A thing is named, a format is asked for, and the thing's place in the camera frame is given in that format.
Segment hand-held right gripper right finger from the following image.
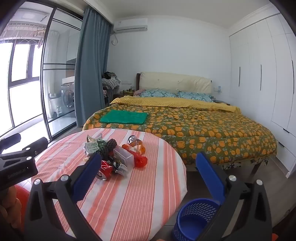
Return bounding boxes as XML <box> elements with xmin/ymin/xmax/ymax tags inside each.
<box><xmin>195</xmin><ymin>152</ymin><xmax>273</xmax><ymax>241</ymax></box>

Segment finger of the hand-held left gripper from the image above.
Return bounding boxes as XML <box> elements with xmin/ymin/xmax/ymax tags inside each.
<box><xmin>0</xmin><ymin>135</ymin><xmax>22</xmax><ymax>154</ymax></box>
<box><xmin>22</xmin><ymin>137</ymin><xmax>48</xmax><ymax>158</ymax></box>

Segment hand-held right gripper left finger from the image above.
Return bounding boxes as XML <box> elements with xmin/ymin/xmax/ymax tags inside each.
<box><xmin>24</xmin><ymin>153</ymin><xmax>102</xmax><ymax>241</ymax></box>

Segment crushed red drink can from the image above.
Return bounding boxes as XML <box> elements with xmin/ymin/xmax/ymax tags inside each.
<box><xmin>98</xmin><ymin>160</ymin><xmax>114</xmax><ymax>181</ymax></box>

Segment green white milk carton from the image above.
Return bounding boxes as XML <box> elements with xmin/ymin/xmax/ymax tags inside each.
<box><xmin>84</xmin><ymin>139</ymin><xmax>107</xmax><ymax>156</ymax></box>

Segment black foam mesh sleeve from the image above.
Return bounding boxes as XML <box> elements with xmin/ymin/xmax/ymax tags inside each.
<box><xmin>97</xmin><ymin>138</ymin><xmax>117</xmax><ymax>161</ymax></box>

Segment blue mesh wastebasket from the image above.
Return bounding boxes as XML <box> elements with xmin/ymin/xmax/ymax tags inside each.
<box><xmin>172</xmin><ymin>198</ymin><xmax>222</xmax><ymax>241</ymax></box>

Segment crushed orange can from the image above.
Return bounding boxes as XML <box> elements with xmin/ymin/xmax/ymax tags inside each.
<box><xmin>127</xmin><ymin>135</ymin><xmax>144</xmax><ymax>148</ymax></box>

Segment person's left hand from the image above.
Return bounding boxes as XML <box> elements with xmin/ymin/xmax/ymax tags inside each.
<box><xmin>0</xmin><ymin>185</ymin><xmax>18</xmax><ymax>232</ymax></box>

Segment black white bed skirt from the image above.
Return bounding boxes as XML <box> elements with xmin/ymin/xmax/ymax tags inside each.
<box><xmin>217</xmin><ymin>159</ymin><xmax>270</xmax><ymax>171</ymax></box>

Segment clear plastic box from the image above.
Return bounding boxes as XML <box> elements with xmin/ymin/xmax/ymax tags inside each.
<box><xmin>113</xmin><ymin>146</ymin><xmax>135</xmax><ymax>171</ymax></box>

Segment bed with floral quilt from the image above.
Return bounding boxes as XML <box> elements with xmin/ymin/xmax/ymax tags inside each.
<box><xmin>83</xmin><ymin>103</ymin><xmax>277</xmax><ymax>165</ymax></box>

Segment dark wooden bed leg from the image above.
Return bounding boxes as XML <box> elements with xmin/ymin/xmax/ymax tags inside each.
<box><xmin>252</xmin><ymin>161</ymin><xmax>262</xmax><ymax>176</ymax></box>

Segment round table, striped cloth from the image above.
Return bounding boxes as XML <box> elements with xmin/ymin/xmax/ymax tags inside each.
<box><xmin>31</xmin><ymin>128</ymin><xmax>188</xmax><ymax>241</ymax></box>

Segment red plastic bag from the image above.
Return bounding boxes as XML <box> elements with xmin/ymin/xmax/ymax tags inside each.
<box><xmin>122</xmin><ymin>144</ymin><xmax>148</xmax><ymax>168</ymax></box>

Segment silver washing machine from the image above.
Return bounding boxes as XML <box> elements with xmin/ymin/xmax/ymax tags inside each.
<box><xmin>61</xmin><ymin>83</ymin><xmax>75</xmax><ymax>111</ymax></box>

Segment green folded cloth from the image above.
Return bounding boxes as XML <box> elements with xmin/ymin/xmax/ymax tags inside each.
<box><xmin>100</xmin><ymin>110</ymin><xmax>148</xmax><ymax>124</ymax></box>

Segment black framed sliding glass door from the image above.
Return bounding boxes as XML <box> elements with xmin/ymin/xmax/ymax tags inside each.
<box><xmin>40</xmin><ymin>7</ymin><xmax>84</xmax><ymax>141</ymax></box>

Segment teal floral pillow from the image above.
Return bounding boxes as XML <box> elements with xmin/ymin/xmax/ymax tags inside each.
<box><xmin>178</xmin><ymin>91</ymin><xmax>213</xmax><ymax>102</ymax></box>
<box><xmin>140</xmin><ymin>89</ymin><xmax>178</xmax><ymax>98</ymax></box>

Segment yellow blanket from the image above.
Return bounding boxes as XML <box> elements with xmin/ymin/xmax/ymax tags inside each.
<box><xmin>110</xmin><ymin>95</ymin><xmax>241</xmax><ymax>113</ymax></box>

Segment dark wooden nightstand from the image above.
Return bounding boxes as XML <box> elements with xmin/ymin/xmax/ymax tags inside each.
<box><xmin>113</xmin><ymin>91</ymin><xmax>134</xmax><ymax>103</ymax></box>

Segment grey-blue curtain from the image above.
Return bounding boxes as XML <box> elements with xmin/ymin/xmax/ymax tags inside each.
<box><xmin>74</xmin><ymin>7</ymin><xmax>111</xmax><ymax>127</ymax></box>

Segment pile of clothes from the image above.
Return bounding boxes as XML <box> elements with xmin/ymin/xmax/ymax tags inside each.
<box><xmin>101</xmin><ymin>72</ymin><xmax>121</xmax><ymax>90</ymax></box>

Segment cream padded headboard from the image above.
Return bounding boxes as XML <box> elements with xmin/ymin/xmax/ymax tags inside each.
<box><xmin>136</xmin><ymin>72</ymin><xmax>213</xmax><ymax>95</ymax></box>

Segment white wardrobe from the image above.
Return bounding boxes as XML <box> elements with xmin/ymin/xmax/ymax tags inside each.
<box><xmin>229</xmin><ymin>9</ymin><xmax>296</xmax><ymax>179</ymax></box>

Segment white air conditioner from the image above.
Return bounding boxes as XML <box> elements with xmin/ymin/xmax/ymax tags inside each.
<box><xmin>113</xmin><ymin>18</ymin><xmax>148</xmax><ymax>33</ymax></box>

